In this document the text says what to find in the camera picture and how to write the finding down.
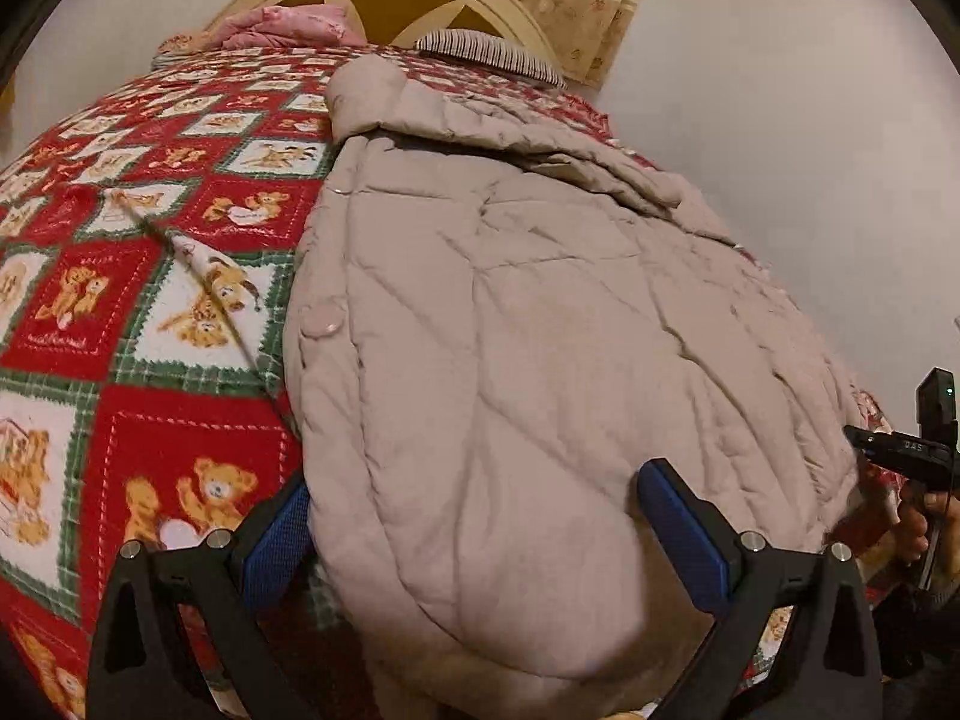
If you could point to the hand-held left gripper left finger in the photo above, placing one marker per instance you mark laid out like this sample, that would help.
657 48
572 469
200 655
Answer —
274 547

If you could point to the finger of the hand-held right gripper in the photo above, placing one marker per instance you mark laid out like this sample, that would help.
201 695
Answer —
859 441

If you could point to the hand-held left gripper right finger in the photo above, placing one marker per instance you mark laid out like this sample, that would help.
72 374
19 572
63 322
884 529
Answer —
686 532

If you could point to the beige quilted puffer jacket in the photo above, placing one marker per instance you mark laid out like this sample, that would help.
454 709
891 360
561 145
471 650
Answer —
525 360

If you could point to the person's right forearm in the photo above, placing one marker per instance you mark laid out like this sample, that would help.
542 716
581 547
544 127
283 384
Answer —
926 630

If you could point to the person's right hand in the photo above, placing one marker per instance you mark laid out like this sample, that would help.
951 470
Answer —
913 529

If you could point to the red bear printed blanket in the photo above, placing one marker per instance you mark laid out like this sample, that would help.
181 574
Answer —
135 240

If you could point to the beige floral curtain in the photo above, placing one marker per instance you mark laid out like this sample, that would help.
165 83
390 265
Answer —
592 7

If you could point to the striped pillow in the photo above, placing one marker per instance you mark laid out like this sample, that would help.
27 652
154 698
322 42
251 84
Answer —
487 51

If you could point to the pink quilt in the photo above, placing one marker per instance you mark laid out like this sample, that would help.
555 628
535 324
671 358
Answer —
285 22

